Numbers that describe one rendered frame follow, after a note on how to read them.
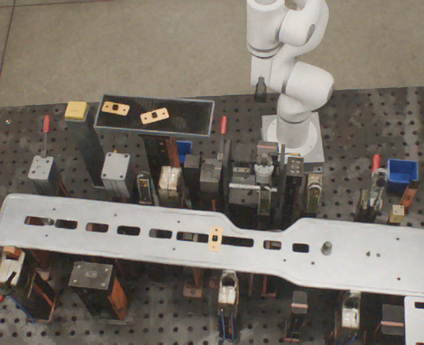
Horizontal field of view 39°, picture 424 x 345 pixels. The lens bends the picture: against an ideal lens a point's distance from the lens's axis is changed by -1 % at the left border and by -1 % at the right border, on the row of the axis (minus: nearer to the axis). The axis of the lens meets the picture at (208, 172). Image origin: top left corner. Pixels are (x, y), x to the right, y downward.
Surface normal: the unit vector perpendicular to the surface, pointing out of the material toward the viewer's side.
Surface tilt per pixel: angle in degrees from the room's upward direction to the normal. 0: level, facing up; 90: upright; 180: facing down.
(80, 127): 90
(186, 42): 0
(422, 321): 0
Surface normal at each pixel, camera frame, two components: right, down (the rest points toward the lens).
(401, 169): -0.13, 0.81
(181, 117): -0.04, -0.51
